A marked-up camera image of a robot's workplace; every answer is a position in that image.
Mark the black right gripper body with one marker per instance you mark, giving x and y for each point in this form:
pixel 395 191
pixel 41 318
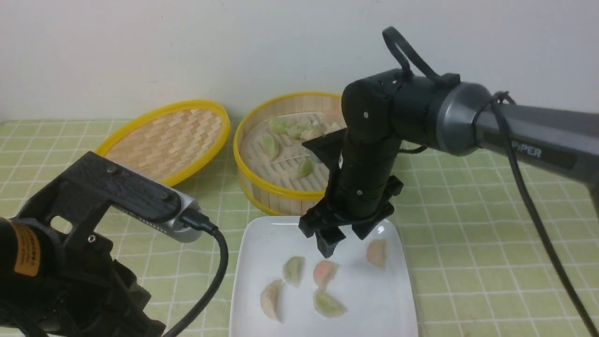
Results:
pixel 328 213

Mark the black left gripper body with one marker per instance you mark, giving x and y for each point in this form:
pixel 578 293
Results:
pixel 84 292

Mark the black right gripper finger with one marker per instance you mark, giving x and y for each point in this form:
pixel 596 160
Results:
pixel 327 239

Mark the pink dumpling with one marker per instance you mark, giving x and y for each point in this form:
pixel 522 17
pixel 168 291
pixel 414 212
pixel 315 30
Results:
pixel 324 272

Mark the pale green dumpling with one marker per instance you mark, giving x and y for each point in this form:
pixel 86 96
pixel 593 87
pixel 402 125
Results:
pixel 298 127
pixel 292 270

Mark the peach dumpling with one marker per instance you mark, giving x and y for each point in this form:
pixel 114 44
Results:
pixel 376 253

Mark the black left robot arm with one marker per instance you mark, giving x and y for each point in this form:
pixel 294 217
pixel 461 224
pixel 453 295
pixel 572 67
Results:
pixel 20 266

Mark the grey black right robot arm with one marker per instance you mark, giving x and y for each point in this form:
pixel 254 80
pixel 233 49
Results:
pixel 384 110

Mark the green dumpling on plate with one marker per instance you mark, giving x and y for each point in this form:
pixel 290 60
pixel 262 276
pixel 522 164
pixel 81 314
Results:
pixel 327 305

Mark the white square plate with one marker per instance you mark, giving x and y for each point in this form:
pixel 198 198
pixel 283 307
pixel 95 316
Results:
pixel 379 303

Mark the beige dumpling on plate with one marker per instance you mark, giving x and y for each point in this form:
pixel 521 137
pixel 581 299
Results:
pixel 269 300

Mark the green dumpling centre steamer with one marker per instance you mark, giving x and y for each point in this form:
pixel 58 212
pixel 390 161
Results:
pixel 305 168

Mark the white dumpling in steamer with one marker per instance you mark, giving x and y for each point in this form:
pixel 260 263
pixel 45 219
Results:
pixel 333 127

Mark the small cream dumpling steamer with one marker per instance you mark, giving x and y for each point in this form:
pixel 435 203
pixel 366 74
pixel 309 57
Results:
pixel 312 133

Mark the bamboo steamer basket yellow rim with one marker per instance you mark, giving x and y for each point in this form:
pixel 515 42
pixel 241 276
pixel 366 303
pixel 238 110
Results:
pixel 273 187

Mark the pale green dumpling top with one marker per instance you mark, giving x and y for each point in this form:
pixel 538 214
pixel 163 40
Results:
pixel 298 127

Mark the white steamer liner paper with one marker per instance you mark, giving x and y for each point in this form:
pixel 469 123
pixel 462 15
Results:
pixel 251 149

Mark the green dumpling left side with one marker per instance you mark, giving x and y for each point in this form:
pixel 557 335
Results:
pixel 270 146

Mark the green dumpling top left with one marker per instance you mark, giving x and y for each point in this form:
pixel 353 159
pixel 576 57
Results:
pixel 278 125

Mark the green checkered tablecloth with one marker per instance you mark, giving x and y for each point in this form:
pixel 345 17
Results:
pixel 477 266

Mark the bamboo steamer lid yellow rim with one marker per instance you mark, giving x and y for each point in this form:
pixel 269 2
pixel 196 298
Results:
pixel 171 143

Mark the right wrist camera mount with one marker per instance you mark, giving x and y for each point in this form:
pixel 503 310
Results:
pixel 327 148

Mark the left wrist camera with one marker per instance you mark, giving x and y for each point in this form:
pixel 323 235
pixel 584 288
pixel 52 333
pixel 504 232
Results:
pixel 173 227

